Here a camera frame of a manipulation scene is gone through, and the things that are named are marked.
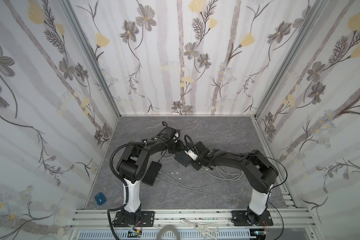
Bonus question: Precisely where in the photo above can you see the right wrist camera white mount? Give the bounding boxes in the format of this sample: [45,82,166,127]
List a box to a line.
[185,149,199,161]

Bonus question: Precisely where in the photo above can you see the small blue box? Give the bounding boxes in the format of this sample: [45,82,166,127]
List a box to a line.
[94,193,107,206]

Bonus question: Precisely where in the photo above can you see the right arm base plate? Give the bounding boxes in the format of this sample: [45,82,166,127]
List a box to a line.
[231,210,274,227]

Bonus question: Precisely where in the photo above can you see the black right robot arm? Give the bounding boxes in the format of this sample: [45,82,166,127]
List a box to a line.
[184,135,279,226]

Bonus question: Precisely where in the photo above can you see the white handled scissors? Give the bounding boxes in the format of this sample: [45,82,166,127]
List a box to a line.
[181,219,220,240]

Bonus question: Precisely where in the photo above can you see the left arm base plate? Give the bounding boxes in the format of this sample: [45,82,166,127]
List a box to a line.
[111,211,155,228]

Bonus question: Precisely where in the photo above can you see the slim ribbed black switch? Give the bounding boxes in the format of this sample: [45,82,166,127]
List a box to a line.
[142,162,162,187]

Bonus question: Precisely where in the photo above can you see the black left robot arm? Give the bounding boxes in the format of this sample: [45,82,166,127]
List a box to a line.
[107,121,184,240]

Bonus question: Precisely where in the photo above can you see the white tape roll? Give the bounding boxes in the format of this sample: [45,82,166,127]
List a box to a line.
[156,225,181,240]

